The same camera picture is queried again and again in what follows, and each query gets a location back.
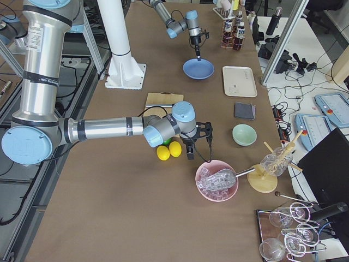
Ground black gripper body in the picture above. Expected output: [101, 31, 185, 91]
[182, 130, 200, 149]
[189, 35, 202, 47]

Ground blue plate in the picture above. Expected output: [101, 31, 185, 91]
[183, 58, 214, 80]

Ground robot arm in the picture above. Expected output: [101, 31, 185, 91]
[148, 1, 205, 61]
[1, 1, 201, 165]

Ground yellow lemon near bowl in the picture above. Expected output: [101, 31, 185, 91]
[169, 141, 182, 157]

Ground green lime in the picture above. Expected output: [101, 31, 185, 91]
[163, 138, 172, 145]

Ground yellow lemon outer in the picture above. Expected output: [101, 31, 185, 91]
[157, 145, 170, 161]

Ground pink bowl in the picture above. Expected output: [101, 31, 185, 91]
[195, 160, 239, 202]

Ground tea bottle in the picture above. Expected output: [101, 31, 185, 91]
[222, 18, 234, 46]
[233, 22, 245, 50]
[234, 10, 243, 27]

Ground wooden cutting board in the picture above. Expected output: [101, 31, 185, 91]
[145, 93, 184, 105]

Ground steel muddler black cap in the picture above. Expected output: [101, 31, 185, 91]
[145, 103, 174, 108]

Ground cream rabbit tray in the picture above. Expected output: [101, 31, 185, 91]
[222, 66, 257, 98]

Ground green bowl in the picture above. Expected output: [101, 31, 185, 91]
[232, 124, 257, 146]

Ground grey folded cloth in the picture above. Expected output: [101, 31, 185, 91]
[234, 102, 256, 120]

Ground wooden cup tree stand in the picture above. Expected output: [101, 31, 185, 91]
[247, 130, 303, 193]

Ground black thermos bottle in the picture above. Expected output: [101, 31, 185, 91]
[266, 7, 282, 35]

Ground glass mug on stand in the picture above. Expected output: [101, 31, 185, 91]
[260, 147, 293, 177]

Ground blue teach pendant near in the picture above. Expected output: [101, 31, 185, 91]
[294, 114, 334, 151]

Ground blue teach pendant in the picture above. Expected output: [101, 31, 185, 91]
[314, 93, 349, 128]
[294, 114, 334, 151]

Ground wine glass rack tray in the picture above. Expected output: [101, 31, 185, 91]
[256, 201, 327, 261]

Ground black monitor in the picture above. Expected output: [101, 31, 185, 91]
[298, 128, 348, 206]

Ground blue teach pendant far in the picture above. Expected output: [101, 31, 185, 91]
[314, 93, 349, 128]

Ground copper wire bottle rack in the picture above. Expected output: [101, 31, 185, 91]
[221, 16, 245, 51]

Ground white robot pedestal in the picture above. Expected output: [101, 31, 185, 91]
[98, 0, 146, 90]

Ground aluminium frame post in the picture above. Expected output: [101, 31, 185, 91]
[261, 0, 309, 86]

